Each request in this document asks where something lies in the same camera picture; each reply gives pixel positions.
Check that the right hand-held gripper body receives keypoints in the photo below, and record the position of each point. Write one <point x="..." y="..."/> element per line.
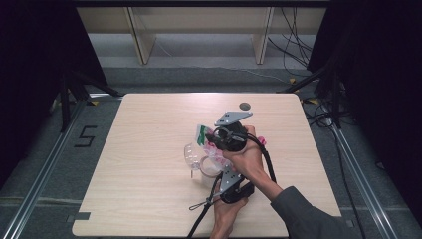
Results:
<point x="232" y="134"/>

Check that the light wooden shelf unit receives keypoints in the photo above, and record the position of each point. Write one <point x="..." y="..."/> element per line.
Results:
<point x="199" y="20"/>

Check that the person's right hand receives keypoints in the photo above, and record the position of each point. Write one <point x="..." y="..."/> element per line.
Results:
<point x="247" y="159"/>

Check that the black curtain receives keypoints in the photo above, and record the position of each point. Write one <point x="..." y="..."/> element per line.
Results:
<point x="381" y="83"/>
<point x="30" y="66"/>

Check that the pink and white snack bag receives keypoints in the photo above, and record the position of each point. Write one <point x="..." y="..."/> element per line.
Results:
<point x="215" y="152"/>

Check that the aluminium floor rail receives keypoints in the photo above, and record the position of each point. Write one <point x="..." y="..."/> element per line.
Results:
<point x="361" y="179"/>
<point x="40" y="179"/>

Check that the black tripod stand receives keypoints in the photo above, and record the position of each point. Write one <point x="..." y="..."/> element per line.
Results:
<point x="65" y="99"/>
<point x="335" y="99"/>

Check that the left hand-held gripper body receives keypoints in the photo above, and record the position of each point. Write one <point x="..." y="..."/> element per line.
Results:
<point x="232" y="186"/>

